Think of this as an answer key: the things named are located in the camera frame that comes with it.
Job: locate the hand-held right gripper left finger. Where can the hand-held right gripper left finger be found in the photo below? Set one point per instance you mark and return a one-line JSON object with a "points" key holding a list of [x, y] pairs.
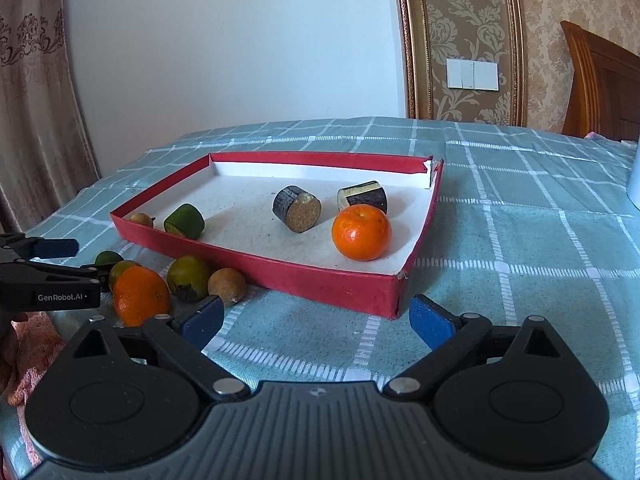
{"points": [[202, 322]]}

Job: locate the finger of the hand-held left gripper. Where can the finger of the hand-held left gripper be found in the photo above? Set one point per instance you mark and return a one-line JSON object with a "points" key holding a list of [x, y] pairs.
{"points": [[65, 272], [55, 247]]}

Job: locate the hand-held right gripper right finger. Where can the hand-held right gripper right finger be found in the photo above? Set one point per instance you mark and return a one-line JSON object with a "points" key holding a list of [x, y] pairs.
{"points": [[432, 322]]}

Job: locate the green citrus fruit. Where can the green citrus fruit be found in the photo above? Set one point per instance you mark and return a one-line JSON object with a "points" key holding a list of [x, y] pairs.
{"points": [[106, 258]]}

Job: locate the brown kiwi fruit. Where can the brown kiwi fruit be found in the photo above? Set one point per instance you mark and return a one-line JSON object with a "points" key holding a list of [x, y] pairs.
{"points": [[226, 286]]}

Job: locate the green persimmon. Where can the green persimmon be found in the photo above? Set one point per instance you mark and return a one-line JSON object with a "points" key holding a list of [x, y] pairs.
{"points": [[189, 275], [122, 271]]}

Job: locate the orange mandarin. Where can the orange mandarin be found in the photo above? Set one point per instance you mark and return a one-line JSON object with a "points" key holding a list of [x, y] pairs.
{"points": [[141, 295], [361, 232]]}

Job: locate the small yellow-brown longan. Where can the small yellow-brown longan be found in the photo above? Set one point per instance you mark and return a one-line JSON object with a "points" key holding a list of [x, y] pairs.
{"points": [[141, 219]]}

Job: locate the red cardboard box lid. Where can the red cardboard box lid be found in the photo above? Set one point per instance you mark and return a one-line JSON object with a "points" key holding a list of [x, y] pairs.
{"points": [[250, 240]]}

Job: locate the cut green fruit half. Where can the cut green fruit half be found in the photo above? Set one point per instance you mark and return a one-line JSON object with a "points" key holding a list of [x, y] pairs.
{"points": [[185, 220]]}

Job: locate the green checked bed sheet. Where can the green checked bed sheet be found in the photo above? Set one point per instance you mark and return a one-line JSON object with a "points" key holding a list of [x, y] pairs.
{"points": [[525, 240]]}

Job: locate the beige patterned curtain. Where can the beige patterned curtain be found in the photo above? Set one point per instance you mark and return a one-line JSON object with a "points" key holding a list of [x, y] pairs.
{"points": [[35, 110]]}

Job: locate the small pink cloth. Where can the small pink cloth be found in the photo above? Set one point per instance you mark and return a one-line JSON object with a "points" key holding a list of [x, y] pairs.
{"points": [[591, 135]]}

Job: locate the white electric kettle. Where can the white electric kettle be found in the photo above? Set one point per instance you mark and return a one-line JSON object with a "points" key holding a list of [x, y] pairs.
{"points": [[635, 175]]}

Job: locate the wooden headboard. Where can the wooden headboard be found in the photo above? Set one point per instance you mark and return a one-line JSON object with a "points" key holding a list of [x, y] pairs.
{"points": [[605, 90]]}

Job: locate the white wall light switch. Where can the white wall light switch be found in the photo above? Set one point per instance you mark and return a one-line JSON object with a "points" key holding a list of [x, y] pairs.
{"points": [[472, 74]]}

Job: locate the gold wall moulding frame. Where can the gold wall moulding frame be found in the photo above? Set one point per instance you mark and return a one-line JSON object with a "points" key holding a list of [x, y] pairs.
{"points": [[412, 60]]}

